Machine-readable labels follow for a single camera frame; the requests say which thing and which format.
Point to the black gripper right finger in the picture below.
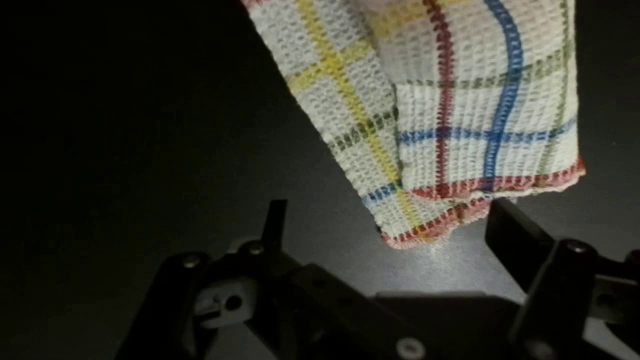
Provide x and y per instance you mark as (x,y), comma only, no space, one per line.
(560,287)

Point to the checked white tea towel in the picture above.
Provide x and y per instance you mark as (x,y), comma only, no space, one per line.
(426,100)

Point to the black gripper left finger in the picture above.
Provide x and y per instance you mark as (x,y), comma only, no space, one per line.
(172,300)

